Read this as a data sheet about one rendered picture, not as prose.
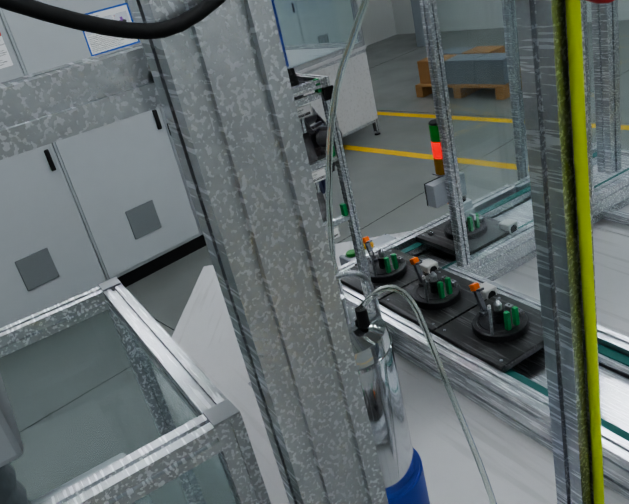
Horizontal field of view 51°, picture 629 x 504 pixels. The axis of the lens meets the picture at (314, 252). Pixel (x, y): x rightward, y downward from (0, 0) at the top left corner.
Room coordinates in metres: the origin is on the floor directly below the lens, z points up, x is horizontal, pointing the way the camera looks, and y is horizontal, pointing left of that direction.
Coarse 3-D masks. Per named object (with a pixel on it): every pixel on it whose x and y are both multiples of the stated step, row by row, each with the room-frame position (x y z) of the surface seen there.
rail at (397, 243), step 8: (448, 216) 2.18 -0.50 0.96; (432, 224) 2.14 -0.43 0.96; (416, 232) 2.11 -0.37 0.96; (400, 240) 2.08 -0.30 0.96; (408, 240) 2.06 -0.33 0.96; (376, 248) 2.06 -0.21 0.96; (384, 248) 2.05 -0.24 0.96; (400, 248) 2.04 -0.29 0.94; (368, 256) 2.02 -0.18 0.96; (344, 264) 1.99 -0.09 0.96; (352, 264) 1.99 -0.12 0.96
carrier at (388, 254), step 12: (384, 252) 1.85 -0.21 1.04; (396, 252) 1.97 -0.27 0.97; (372, 264) 1.80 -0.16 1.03; (384, 264) 1.84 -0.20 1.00; (396, 264) 1.82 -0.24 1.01; (408, 264) 1.87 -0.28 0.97; (420, 264) 1.81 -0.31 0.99; (432, 264) 1.79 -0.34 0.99; (348, 276) 1.88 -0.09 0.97; (372, 276) 1.81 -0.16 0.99; (384, 276) 1.79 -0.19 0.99; (396, 276) 1.79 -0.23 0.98; (408, 276) 1.79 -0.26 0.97; (360, 288) 1.79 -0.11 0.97
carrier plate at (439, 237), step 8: (440, 224) 2.10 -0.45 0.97; (424, 232) 2.07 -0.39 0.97; (440, 232) 2.04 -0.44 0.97; (416, 240) 2.05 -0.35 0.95; (424, 240) 2.01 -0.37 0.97; (432, 240) 1.99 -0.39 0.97; (440, 240) 1.98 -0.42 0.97; (448, 240) 1.96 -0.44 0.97; (440, 248) 1.94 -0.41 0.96; (448, 248) 1.91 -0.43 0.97
